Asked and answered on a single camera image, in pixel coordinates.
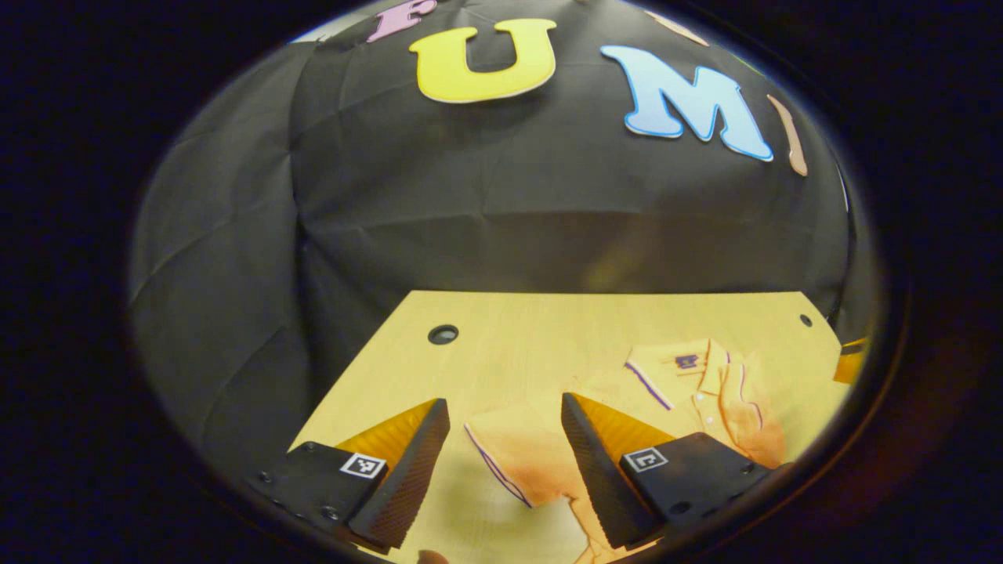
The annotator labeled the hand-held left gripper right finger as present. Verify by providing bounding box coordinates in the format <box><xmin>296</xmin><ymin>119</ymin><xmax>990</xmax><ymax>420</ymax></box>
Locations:
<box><xmin>560</xmin><ymin>392</ymin><xmax>794</xmax><ymax>551</ymax></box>

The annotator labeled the black backdrop cloth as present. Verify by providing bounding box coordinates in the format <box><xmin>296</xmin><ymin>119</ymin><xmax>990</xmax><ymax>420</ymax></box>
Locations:
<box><xmin>129</xmin><ymin>0</ymin><xmax>880</xmax><ymax>472</ymax></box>

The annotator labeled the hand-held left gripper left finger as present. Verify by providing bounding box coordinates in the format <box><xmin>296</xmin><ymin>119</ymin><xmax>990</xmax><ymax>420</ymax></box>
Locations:
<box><xmin>257</xmin><ymin>398</ymin><xmax>451</xmax><ymax>551</ymax></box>

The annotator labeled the orange T-shirt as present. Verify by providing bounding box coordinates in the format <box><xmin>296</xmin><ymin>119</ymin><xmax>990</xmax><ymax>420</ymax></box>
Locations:
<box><xmin>464</xmin><ymin>338</ymin><xmax>788</xmax><ymax>564</ymax></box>

